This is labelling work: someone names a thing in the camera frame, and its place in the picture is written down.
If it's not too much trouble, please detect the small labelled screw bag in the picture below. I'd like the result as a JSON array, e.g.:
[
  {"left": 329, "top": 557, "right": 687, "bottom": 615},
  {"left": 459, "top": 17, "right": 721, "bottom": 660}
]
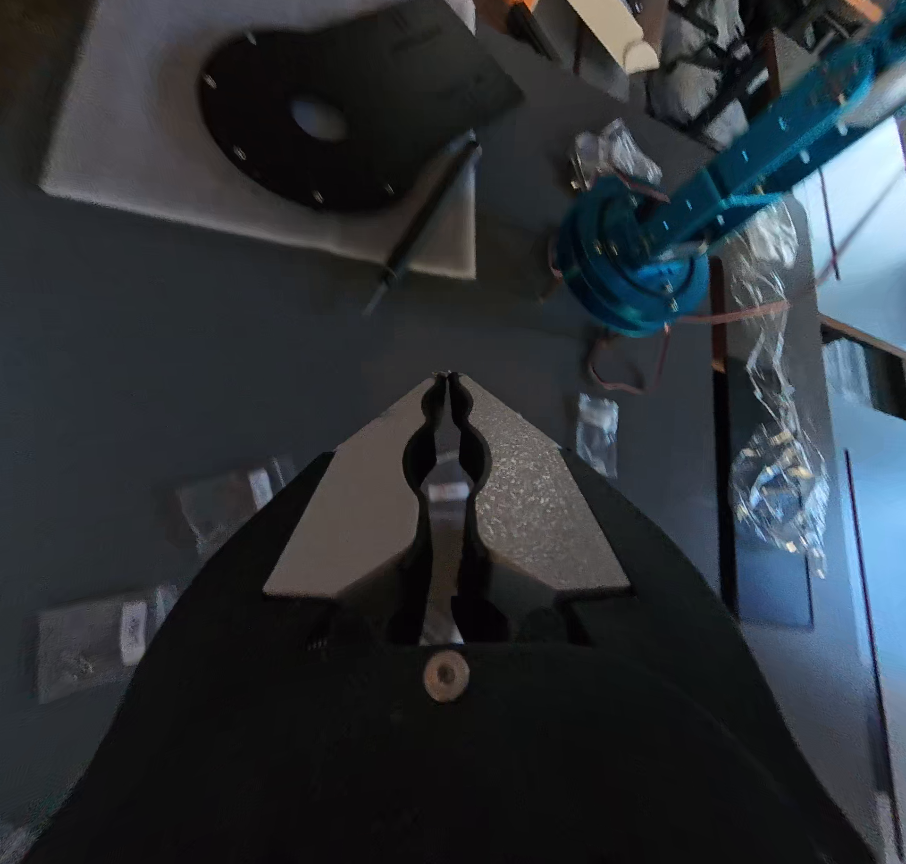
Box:
[{"left": 35, "top": 584, "right": 179, "bottom": 706}]

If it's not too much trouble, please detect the black electric screwdriver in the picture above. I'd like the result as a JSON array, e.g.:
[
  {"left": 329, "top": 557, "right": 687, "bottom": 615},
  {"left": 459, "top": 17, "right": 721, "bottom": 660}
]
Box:
[{"left": 361, "top": 139, "right": 484, "bottom": 315}]

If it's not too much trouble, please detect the orange box with white lid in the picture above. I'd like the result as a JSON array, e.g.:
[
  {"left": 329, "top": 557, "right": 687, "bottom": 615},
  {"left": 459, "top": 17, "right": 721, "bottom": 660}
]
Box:
[{"left": 446, "top": 0, "right": 663, "bottom": 76}]

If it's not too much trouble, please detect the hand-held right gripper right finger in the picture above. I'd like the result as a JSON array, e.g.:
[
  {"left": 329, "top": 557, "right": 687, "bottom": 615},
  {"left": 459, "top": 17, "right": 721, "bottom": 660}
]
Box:
[{"left": 453, "top": 372, "right": 631, "bottom": 621}]

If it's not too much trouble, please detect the white foam sheet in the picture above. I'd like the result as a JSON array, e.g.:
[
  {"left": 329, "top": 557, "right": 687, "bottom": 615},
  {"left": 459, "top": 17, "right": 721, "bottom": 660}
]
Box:
[{"left": 39, "top": 0, "right": 480, "bottom": 281}]

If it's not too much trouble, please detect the black metal base plate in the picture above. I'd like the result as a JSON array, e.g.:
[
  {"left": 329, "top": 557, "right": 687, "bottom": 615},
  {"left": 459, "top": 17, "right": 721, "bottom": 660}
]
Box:
[{"left": 197, "top": 0, "right": 526, "bottom": 214}]

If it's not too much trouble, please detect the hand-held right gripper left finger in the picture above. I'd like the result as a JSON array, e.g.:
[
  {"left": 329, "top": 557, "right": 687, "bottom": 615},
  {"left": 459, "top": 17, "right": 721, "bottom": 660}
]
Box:
[{"left": 263, "top": 376, "right": 448, "bottom": 624}]

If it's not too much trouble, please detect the red black servo cable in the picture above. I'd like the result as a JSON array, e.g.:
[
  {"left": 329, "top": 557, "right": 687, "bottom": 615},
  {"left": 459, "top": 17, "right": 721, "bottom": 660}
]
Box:
[{"left": 541, "top": 231, "right": 790, "bottom": 398}]

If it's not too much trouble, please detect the grey wooden-edged desk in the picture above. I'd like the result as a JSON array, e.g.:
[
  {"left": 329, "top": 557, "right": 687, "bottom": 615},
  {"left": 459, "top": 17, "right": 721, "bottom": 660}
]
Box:
[{"left": 0, "top": 0, "right": 825, "bottom": 864}]

